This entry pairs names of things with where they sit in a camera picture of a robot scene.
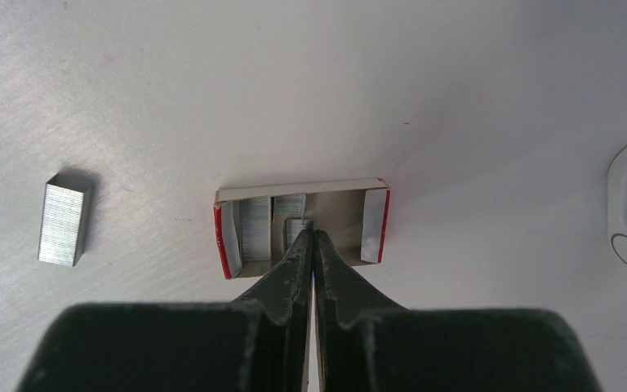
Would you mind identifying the staple box tray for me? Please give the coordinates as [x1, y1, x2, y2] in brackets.
[213, 178, 391, 279]

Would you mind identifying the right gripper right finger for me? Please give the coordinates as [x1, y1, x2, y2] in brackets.
[313, 230, 601, 391]

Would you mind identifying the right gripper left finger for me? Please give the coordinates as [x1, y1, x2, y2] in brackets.
[17, 229, 314, 391]

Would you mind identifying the small silver staple piece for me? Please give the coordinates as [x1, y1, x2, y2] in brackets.
[273, 194, 307, 219]

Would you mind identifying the silver staple strip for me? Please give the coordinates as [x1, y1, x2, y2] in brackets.
[239, 196, 272, 262]
[37, 171, 96, 267]

